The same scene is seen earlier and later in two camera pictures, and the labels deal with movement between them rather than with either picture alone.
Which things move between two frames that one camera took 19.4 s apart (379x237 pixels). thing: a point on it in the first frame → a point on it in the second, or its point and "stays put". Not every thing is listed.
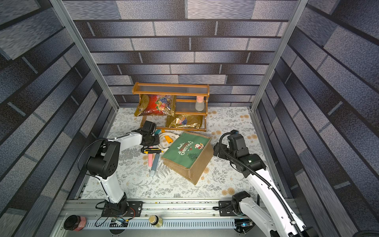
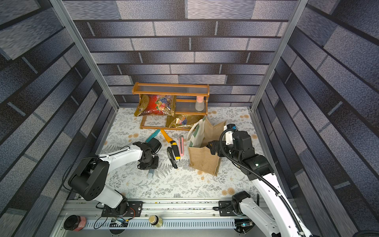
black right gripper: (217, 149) stays put
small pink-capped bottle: (199, 105) stays put
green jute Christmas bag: (189, 155) → (201, 135)
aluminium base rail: (163, 218) stays put
